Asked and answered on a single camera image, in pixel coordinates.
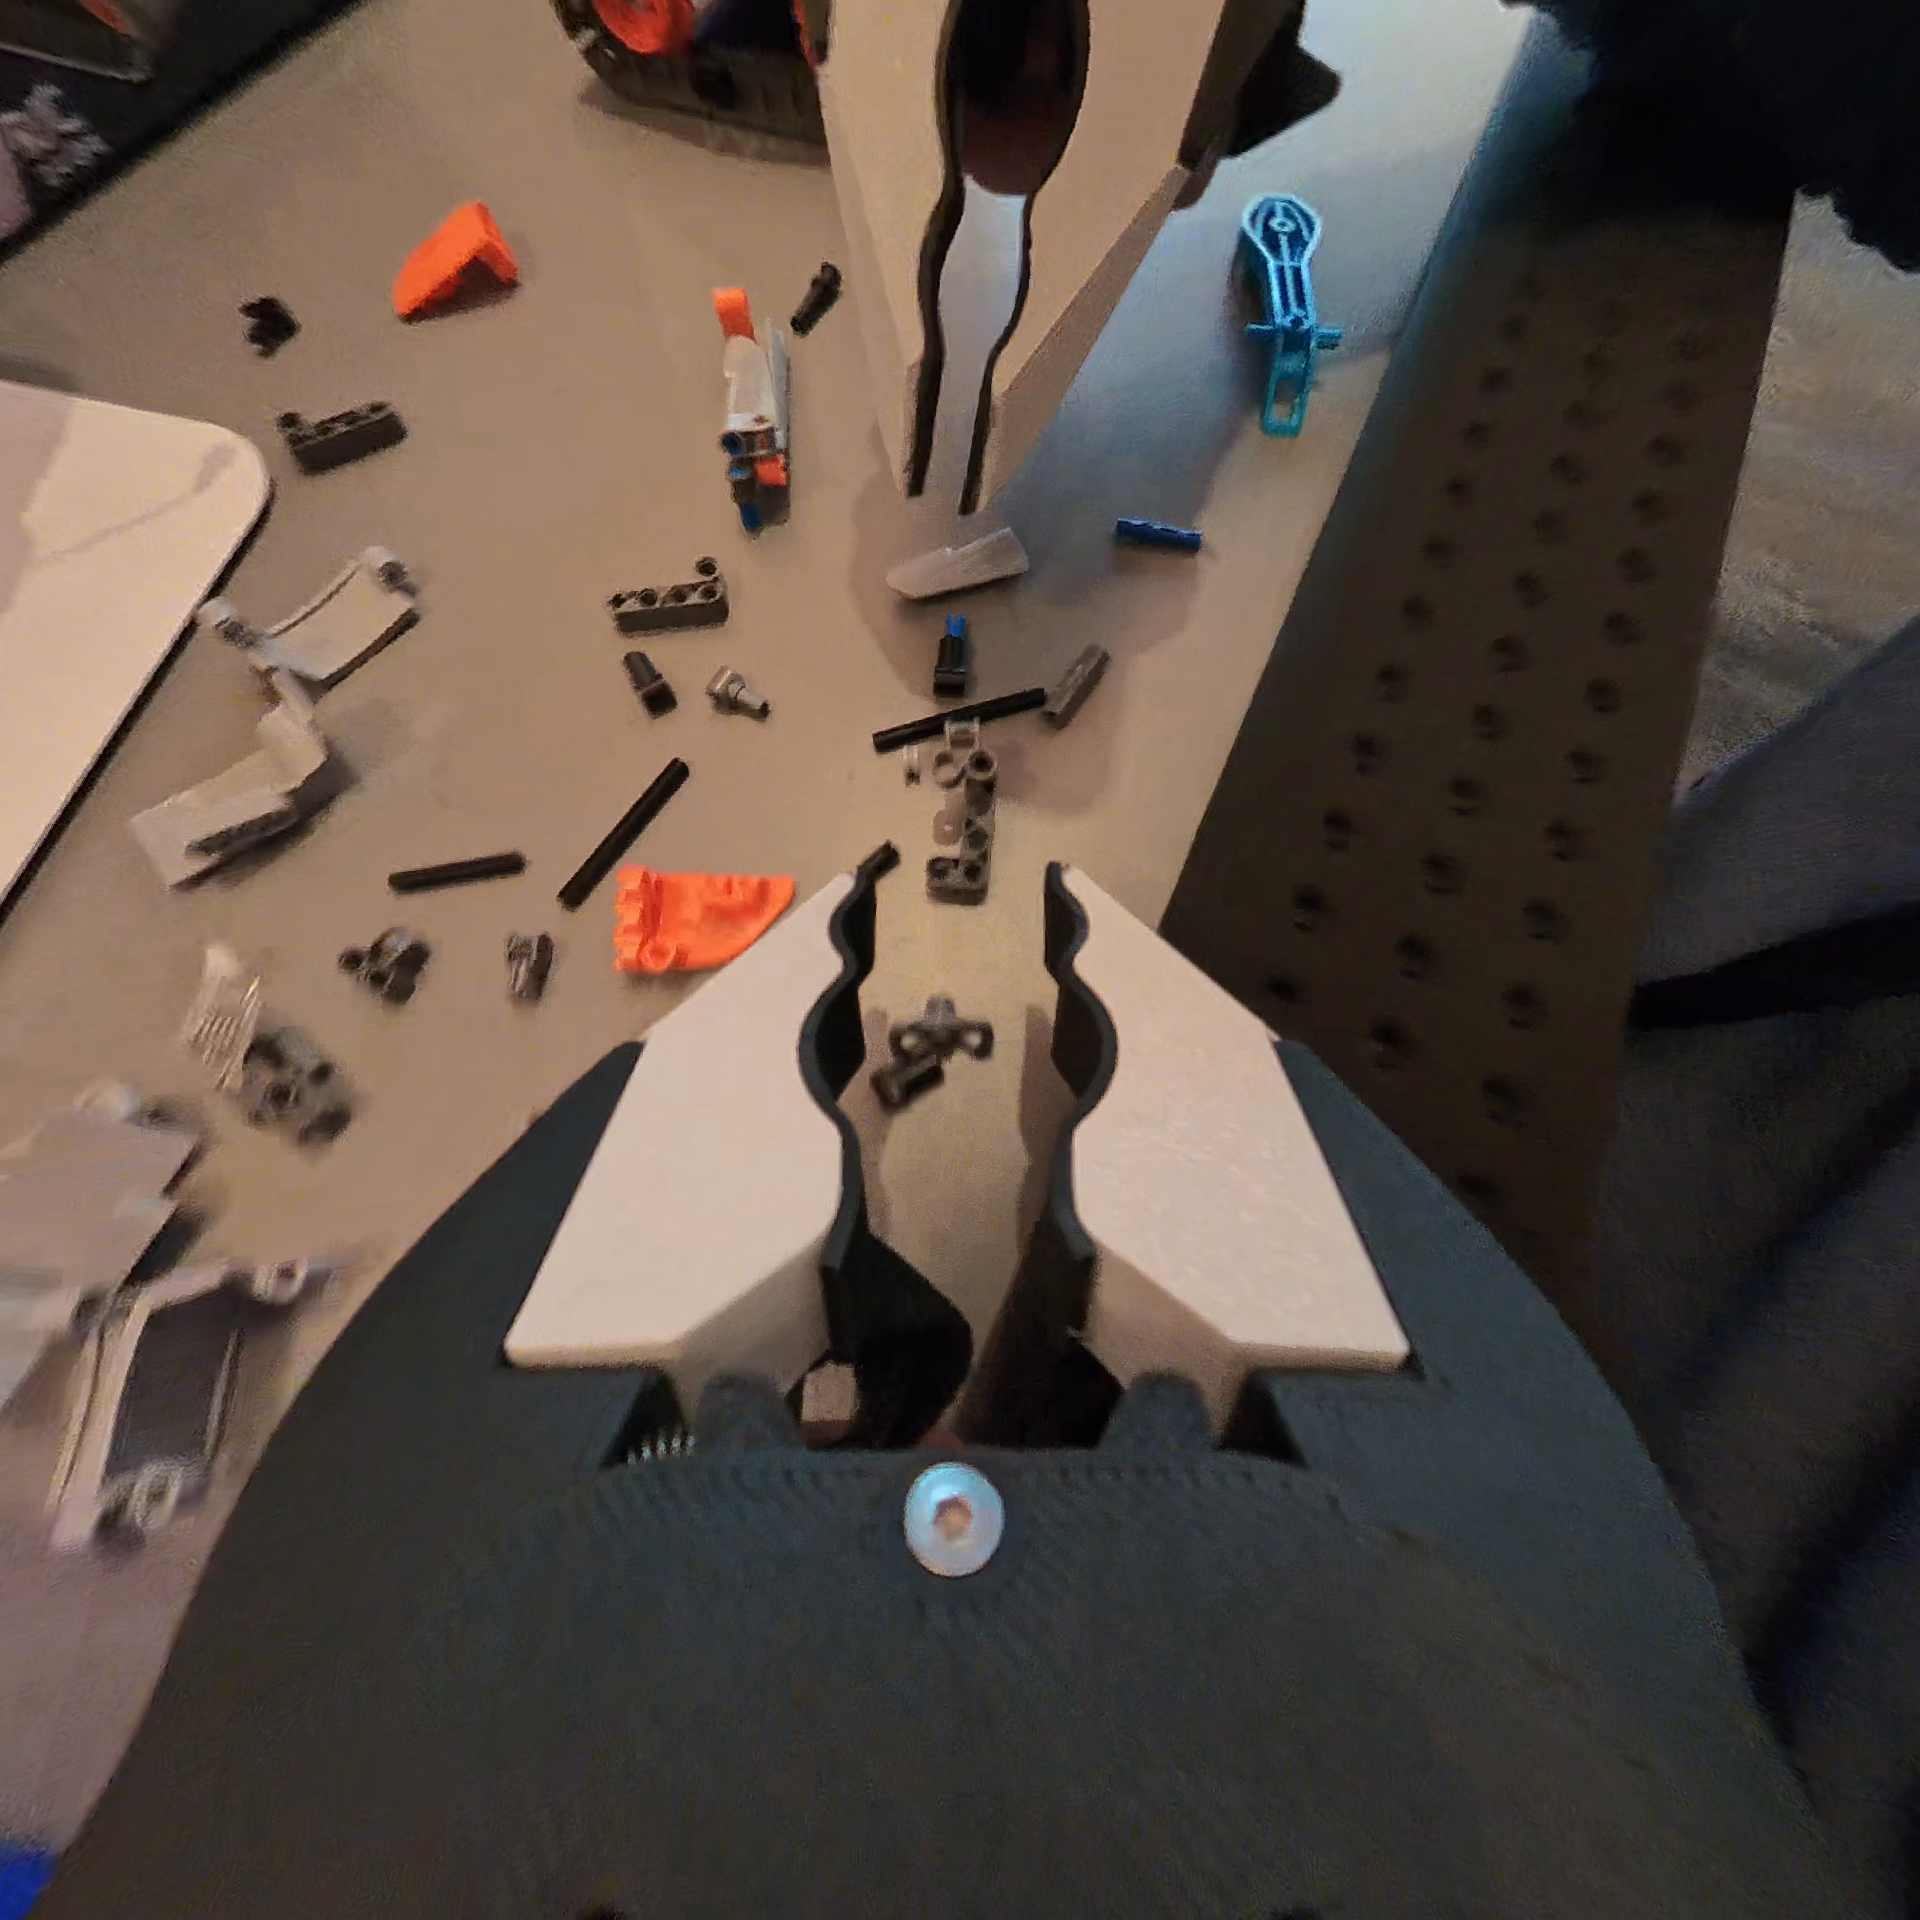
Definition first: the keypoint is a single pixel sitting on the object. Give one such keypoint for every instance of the black connector with blue pin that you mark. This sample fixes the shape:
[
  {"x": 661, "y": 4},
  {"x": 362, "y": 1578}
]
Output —
[{"x": 951, "y": 655}]

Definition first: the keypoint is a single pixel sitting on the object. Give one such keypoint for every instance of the grey elbow connector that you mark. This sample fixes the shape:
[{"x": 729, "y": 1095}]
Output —
[{"x": 738, "y": 690}]

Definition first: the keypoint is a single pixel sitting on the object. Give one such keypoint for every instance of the long black axle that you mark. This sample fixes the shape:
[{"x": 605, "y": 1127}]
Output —
[{"x": 624, "y": 836}]

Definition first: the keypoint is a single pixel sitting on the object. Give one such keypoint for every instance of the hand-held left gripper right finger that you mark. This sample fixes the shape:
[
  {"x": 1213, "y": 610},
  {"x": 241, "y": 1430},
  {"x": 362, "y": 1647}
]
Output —
[{"x": 1230, "y": 1201}]

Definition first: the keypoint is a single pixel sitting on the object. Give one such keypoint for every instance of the grey tube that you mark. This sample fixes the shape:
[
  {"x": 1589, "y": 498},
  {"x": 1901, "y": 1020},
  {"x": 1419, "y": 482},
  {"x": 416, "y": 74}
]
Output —
[{"x": 1074, "y": 688}]

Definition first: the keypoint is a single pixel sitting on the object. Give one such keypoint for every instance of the black stubby connector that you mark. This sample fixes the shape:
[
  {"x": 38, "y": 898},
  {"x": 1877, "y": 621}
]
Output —
[{"x": 651, "y": 684}]

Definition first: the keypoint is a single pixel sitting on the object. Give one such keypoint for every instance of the light grey bracket piece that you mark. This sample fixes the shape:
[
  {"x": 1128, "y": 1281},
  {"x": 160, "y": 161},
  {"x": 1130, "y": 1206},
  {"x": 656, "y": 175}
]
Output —
[
  {"x": 315, "y": 624},
  {"x": 241, "y": 788}
]

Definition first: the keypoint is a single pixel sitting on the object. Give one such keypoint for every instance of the grey axle connector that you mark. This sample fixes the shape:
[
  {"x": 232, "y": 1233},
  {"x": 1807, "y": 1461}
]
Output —
[{"x": 296, "y": 1087}]

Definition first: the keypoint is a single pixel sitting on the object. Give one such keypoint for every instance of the white book stand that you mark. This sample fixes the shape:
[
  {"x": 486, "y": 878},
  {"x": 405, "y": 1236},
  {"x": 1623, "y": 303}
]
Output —
[{"x": 105, "y": 601}]

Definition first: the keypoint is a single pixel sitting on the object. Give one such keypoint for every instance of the blue pin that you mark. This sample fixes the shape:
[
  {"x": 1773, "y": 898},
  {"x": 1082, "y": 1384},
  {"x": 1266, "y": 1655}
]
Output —
[{"x": 1160, "y": 538}]

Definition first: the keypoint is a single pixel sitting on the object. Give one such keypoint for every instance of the light grey long bar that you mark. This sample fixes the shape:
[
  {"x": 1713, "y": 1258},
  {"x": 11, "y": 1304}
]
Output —
[{"x": 968, "y": 566}]

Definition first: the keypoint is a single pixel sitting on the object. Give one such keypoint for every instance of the grey cross connector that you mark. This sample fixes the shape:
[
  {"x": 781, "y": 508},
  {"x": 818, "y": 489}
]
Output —
[{"x": 955, "y": 1037}]

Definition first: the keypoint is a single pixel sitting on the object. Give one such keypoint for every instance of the light blue frame piece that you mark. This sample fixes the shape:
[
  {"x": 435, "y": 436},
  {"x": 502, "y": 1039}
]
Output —
[{"x": 1293, "y": 300}]

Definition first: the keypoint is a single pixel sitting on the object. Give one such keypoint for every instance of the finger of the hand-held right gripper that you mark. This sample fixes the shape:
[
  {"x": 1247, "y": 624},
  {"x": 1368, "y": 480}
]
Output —
[
  {"x": 1096, "y": 240},
  {"x": 895, "y": 181}
]

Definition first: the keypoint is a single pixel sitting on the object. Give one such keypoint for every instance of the short black axle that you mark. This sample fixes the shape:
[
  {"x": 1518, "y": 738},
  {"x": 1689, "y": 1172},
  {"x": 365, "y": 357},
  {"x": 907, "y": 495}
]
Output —
[{"x": 457, "y": 873}]

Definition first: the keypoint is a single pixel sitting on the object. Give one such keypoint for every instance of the small black clip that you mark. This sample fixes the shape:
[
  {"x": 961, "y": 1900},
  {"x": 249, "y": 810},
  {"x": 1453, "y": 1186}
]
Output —
[{"x": 271, "y": 326}]

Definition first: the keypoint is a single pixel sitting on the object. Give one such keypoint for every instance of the orange triangular panel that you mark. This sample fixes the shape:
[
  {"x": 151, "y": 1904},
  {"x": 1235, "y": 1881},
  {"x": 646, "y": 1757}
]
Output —
[
  {"x": 457, "y": 265},
  {"x": 706, "y": 921}
]

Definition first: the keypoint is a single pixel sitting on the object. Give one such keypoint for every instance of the white orange assembled part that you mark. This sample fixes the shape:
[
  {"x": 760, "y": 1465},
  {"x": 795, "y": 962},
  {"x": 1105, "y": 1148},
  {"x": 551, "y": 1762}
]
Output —
[{"x": 751, "y": 405}]

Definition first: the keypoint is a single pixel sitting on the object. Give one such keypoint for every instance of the dark grey bent beam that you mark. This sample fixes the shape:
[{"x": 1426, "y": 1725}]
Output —
[{"x": 671, "y": 597}]

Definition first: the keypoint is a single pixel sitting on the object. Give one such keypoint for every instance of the clear plastic piece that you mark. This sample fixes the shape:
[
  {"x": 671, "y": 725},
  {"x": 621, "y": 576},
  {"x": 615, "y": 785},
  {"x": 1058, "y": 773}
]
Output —
[{"x": 221, "y": 1016}]

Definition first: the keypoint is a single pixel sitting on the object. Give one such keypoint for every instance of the small dark grey connector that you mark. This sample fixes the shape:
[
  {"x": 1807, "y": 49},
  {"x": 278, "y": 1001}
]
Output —
[
  {"x": 528, "y": 962},
  {"x": 384, "y": 962}
]

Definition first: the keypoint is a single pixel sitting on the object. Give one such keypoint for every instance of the black clip connector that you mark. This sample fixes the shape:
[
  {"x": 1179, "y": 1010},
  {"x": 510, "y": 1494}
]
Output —
[{"x": 901, "y": 1074}]

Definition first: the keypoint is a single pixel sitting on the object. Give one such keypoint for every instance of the small black piece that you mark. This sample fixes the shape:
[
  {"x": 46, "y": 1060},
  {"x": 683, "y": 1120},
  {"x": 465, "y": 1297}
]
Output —
[{"x": 814, "y": 300}]

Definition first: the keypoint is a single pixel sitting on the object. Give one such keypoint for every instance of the dark grey short beam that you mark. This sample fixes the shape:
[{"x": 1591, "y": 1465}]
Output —
[{"x": 343, "y": 436}]

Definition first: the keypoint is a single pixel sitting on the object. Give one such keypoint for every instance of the black orange tracked robot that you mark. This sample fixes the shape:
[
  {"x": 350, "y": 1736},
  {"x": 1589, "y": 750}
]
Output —
[{"x": 691, "y": 56}]

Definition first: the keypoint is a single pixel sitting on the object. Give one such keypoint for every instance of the black pin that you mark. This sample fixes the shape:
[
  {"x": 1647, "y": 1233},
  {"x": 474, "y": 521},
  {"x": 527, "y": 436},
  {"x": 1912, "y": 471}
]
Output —
[{"x": 877, "y": 864}]

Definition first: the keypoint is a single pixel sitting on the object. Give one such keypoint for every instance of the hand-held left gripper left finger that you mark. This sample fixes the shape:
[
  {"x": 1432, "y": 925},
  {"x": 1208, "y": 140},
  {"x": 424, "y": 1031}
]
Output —
[{"x": 675, "y": 1201}]

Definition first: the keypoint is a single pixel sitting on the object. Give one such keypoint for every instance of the medium black axle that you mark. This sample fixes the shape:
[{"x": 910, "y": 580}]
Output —
[{"x": 961, "y": 721}]

